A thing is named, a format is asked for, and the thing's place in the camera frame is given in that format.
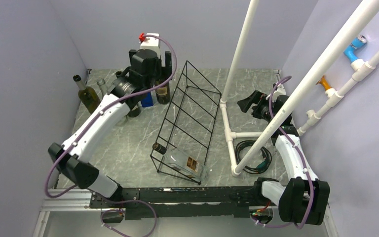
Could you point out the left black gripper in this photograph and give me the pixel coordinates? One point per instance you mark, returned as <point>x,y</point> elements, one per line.
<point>168,62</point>

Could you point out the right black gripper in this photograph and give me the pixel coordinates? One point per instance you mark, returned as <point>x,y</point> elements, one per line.
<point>255,97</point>

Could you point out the dark labelled wine bottle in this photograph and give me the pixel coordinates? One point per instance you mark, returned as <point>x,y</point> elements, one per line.
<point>163,94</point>

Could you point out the clear square liquor bottle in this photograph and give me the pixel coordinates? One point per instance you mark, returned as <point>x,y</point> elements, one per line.
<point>182,162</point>

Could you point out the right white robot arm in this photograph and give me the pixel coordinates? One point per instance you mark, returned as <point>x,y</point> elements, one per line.
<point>304,195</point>

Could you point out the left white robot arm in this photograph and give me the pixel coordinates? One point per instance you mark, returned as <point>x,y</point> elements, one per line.
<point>72,157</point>

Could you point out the dark green wine bottle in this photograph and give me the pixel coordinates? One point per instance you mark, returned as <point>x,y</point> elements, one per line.
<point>136,110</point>

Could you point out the blue square glass bottle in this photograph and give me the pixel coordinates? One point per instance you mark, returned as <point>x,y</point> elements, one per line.
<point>147,100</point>

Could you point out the clear empty glass bottle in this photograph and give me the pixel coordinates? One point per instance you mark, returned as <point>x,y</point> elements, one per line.
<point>102,86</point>

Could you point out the green wine bottle far left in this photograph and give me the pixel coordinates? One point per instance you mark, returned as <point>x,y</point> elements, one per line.
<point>87,95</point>

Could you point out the orange pipe fitting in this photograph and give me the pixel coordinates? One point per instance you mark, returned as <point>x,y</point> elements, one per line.
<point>324,83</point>

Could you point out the blue pipe fitting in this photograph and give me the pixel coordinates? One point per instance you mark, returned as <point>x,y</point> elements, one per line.
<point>356,44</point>

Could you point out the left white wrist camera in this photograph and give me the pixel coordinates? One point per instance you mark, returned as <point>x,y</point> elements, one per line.
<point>149,42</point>

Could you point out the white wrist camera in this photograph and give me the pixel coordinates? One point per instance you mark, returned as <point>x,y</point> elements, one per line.
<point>149,42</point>
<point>280,90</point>

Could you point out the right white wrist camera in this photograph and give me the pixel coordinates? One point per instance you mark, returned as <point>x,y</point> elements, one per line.
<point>280,90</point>

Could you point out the black wire wine rack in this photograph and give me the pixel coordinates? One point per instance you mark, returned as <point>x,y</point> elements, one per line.
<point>188,123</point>

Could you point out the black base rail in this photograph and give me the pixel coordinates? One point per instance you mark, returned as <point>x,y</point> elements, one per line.
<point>234,201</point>

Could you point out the white PVC pipe frame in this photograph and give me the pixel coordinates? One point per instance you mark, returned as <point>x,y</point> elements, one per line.
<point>358,20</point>

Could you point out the aluminium frame rail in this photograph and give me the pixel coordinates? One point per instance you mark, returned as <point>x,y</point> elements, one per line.
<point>73,201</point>

